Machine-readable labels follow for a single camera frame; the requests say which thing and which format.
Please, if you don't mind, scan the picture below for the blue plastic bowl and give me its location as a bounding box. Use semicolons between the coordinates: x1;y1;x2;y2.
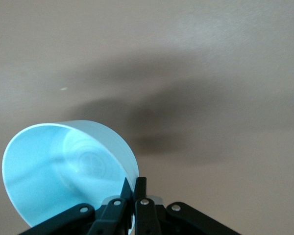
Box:
1;119;140;232

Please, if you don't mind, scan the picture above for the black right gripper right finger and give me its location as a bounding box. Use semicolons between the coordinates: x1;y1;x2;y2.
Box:
134;176;242;235

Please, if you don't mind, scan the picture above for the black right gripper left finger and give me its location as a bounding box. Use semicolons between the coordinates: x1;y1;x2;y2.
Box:
18;177;133;235

